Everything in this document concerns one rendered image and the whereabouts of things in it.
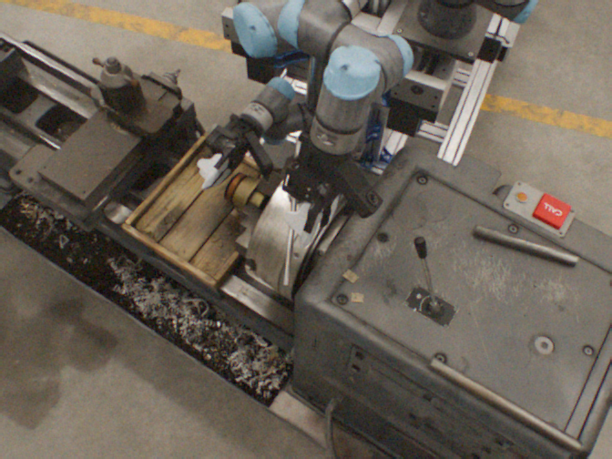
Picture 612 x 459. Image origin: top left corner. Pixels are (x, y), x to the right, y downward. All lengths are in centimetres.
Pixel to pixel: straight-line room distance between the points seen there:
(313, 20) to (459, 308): 58
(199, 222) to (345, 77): 89
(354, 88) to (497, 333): 55
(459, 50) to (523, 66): 169
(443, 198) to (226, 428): 138
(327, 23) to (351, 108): 17
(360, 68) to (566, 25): 281
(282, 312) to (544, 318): 65
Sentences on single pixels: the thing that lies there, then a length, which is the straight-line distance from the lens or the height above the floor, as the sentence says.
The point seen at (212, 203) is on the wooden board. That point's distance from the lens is 174.
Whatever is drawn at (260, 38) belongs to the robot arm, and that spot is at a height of 139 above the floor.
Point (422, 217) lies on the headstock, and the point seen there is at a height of 125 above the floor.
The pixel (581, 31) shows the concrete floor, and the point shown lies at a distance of 368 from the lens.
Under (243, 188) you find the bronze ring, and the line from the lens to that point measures 148.
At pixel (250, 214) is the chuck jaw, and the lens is 146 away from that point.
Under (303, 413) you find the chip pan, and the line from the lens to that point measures 188.
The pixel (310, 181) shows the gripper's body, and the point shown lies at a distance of 104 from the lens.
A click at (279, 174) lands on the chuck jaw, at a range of 144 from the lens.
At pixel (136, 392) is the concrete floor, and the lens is 251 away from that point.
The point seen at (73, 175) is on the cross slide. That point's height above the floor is 97.
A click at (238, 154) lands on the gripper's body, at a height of 109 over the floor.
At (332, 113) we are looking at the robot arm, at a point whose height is 163.
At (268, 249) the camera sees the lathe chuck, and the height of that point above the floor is 117.
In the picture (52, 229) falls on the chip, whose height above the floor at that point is 55.
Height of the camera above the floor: 238
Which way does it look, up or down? 62 degrees down
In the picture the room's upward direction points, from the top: 3 degrees clockwise
